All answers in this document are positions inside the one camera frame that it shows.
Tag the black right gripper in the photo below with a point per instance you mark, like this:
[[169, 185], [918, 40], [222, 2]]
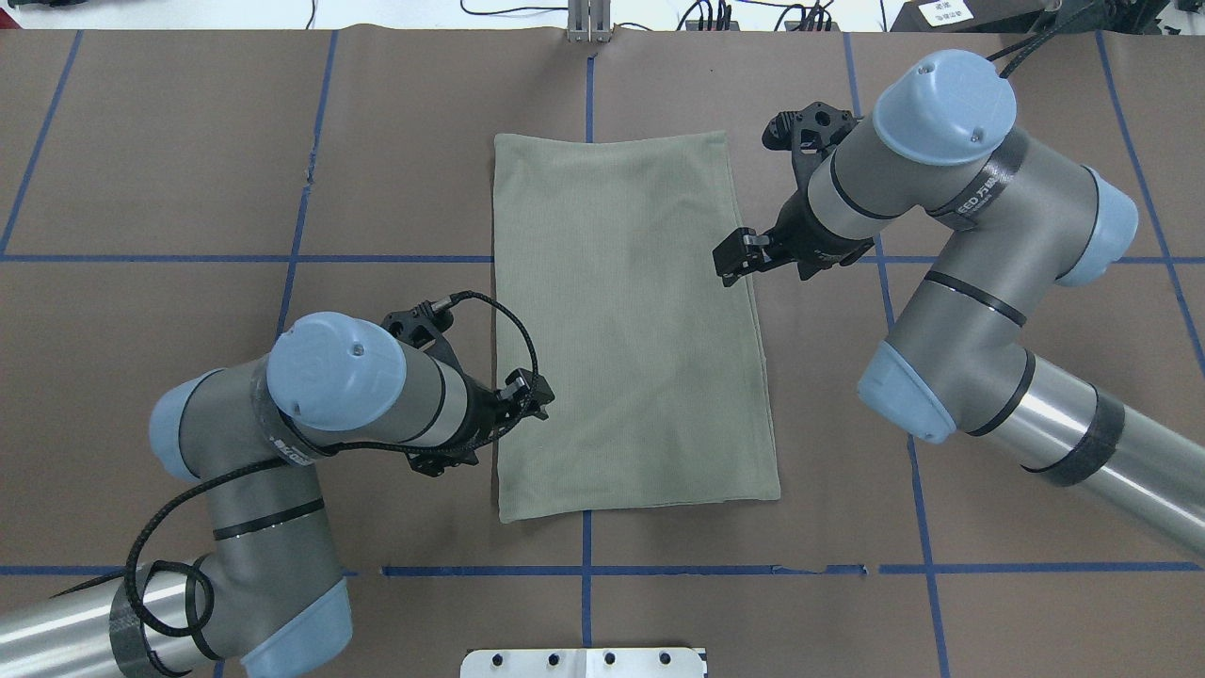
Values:
[[802, 237]]

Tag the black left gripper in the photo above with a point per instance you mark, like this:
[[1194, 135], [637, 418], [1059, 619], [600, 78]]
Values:
[[483, 415]]

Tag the sage green long-sleeve shirt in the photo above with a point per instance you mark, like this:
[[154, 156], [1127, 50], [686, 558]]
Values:
[[661, 395]]

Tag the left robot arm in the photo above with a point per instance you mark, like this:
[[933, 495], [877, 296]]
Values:
[[242, 565]]

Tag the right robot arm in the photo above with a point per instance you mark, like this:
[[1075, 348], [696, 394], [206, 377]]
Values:
[[1023, 218]]

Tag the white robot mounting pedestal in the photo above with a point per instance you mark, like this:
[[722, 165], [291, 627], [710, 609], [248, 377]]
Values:
[[673, 661]]

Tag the aluminium frame post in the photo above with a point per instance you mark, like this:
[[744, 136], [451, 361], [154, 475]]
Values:
[[589, 21]]

